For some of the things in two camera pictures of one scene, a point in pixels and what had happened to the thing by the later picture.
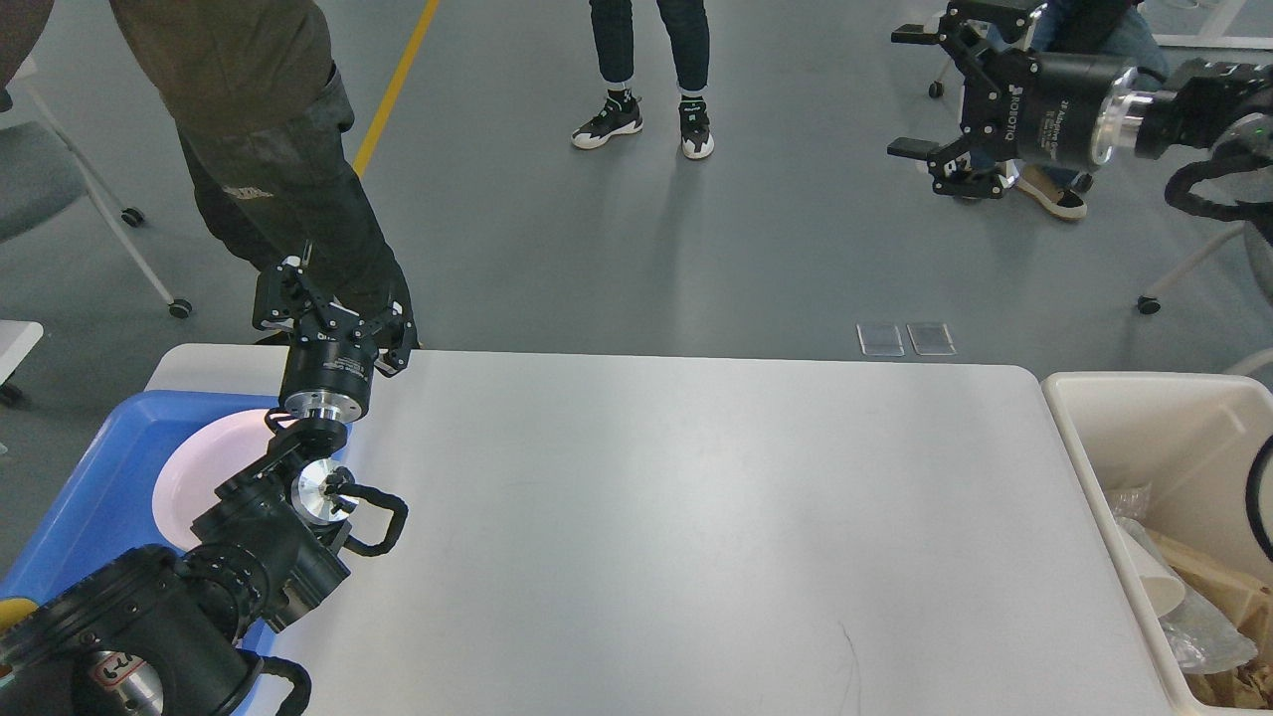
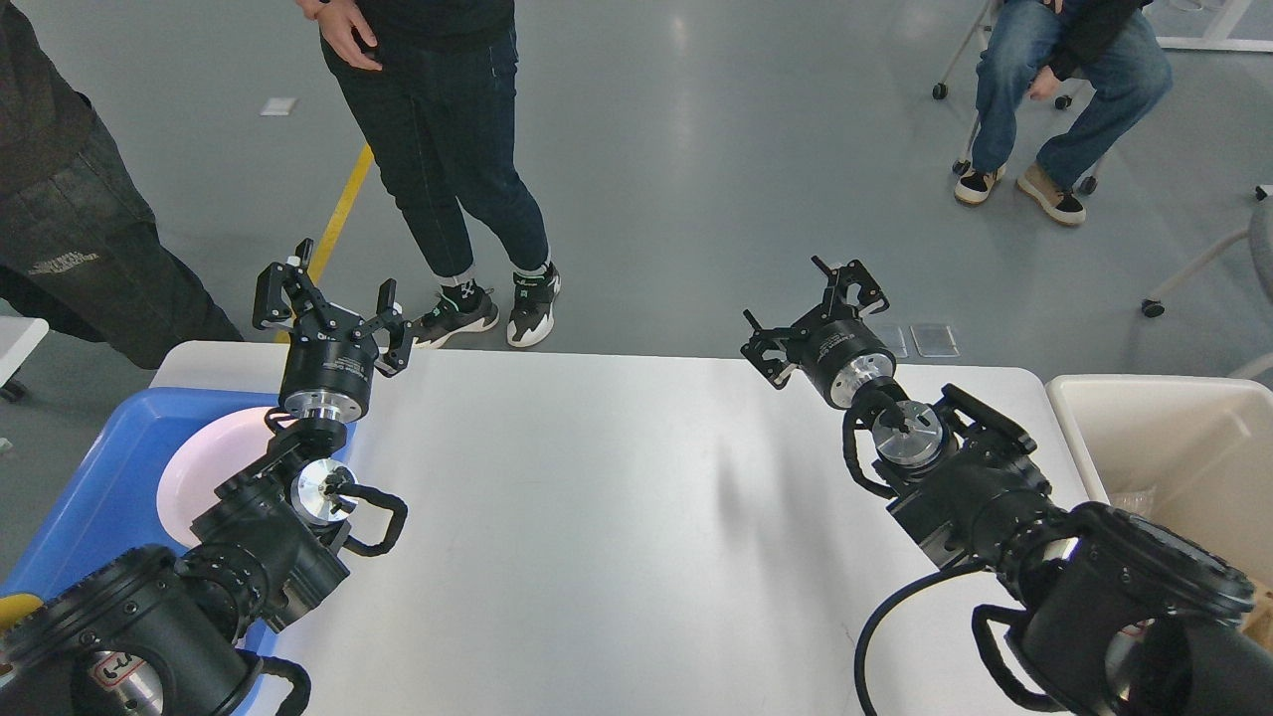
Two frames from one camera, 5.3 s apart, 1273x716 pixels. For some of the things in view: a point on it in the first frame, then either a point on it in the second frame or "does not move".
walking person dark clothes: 263,115 to 80,248
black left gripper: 328,369 does not move
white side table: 17,339 does not move
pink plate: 210,455 does not move
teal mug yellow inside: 15,610 does not move
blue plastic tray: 111,507 does not move
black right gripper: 1039,107 to 836,355
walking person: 687,28 to 431,86
